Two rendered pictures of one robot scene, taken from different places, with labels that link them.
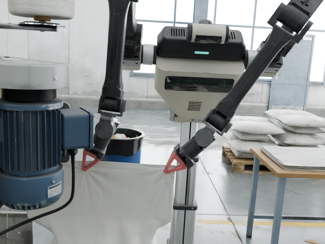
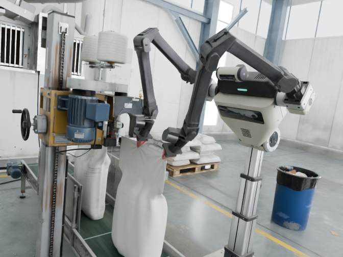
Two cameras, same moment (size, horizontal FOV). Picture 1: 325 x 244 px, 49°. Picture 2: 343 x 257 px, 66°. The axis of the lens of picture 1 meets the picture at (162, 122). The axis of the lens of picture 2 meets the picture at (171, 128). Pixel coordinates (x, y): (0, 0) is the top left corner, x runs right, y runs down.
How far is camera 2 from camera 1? 1.17 m
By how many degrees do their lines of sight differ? 52
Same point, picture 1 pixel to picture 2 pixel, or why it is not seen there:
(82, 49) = not seen: outside the picture
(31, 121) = (73, 102)
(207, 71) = (240, 103)
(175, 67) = (223, 99)
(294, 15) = (203, 50)
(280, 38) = (199, 68)
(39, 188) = (71, 131)
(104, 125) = (133, 120)
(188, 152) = (169, 146)
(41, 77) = (73, 83)
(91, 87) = not seen: outside the picture
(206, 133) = (166, 132)
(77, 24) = not seen: outside the picture
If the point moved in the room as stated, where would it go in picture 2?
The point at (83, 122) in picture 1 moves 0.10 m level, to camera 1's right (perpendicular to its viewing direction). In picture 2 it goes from (93, 107) to (100, 110)
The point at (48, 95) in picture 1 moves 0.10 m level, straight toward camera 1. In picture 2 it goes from (81, 92) to (64, 91)
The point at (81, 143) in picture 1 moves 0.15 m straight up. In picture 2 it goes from (91, 117) to (94, 87)
